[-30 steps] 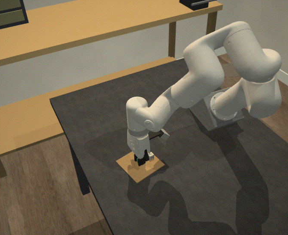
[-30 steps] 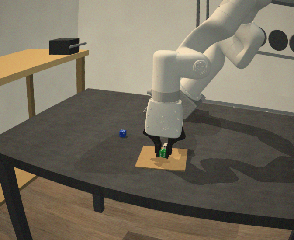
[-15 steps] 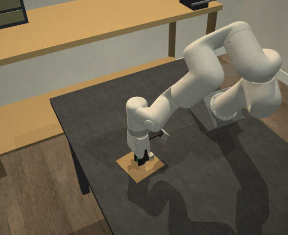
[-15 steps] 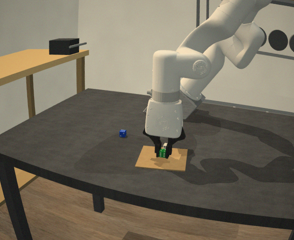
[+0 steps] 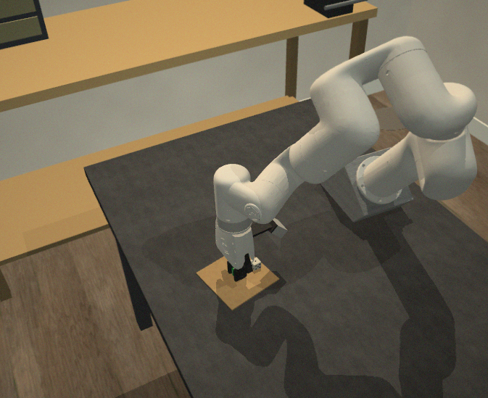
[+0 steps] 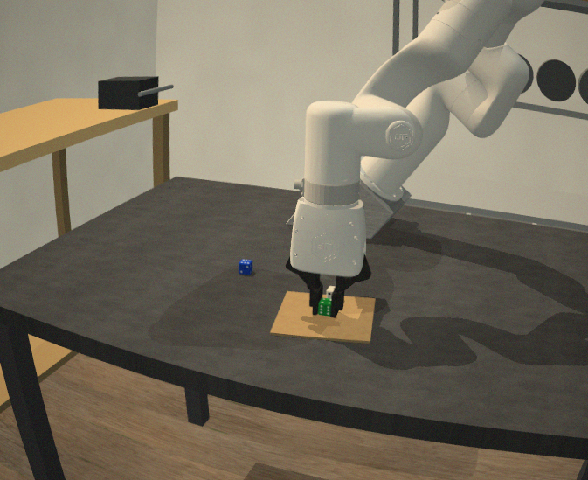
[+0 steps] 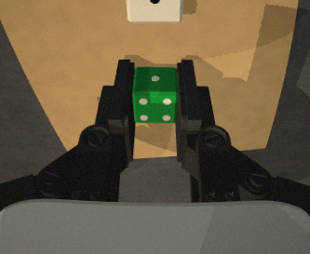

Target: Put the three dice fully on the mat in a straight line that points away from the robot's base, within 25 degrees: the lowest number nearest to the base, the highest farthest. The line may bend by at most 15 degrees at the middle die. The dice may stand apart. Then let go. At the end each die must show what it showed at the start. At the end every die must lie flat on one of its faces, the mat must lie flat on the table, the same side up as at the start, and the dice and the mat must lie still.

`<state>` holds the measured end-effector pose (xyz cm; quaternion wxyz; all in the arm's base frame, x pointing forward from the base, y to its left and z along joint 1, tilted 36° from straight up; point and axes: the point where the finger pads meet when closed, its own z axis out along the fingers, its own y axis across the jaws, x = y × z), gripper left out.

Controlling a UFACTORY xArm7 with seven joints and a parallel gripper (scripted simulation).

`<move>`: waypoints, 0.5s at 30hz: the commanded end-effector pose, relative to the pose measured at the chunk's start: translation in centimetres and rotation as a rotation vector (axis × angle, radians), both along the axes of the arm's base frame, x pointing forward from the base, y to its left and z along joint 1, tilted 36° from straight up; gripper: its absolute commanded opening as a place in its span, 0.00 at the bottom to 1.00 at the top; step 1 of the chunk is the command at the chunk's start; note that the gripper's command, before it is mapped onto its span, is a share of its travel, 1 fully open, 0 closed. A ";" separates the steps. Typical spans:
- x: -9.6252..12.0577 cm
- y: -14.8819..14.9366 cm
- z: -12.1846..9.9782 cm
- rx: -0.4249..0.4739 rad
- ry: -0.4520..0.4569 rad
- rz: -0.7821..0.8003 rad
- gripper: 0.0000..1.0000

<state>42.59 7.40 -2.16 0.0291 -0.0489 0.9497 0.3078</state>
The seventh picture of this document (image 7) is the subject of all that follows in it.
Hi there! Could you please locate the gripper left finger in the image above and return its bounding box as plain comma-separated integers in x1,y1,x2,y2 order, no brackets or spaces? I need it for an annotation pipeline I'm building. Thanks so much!
0,60,136,212

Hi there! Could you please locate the green die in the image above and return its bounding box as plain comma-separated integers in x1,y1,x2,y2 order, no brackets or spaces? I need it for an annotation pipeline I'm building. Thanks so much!
132,67,179,123

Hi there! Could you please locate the tan flat mat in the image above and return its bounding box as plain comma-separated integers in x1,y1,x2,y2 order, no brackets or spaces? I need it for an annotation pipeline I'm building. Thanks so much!
0,0,299,159

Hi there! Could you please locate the white die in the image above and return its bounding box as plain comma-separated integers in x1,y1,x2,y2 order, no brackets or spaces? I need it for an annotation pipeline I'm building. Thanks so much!
127,0,183,22

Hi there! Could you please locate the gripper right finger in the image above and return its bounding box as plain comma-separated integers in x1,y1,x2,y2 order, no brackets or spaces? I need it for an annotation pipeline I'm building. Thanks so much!
175,60,310,216

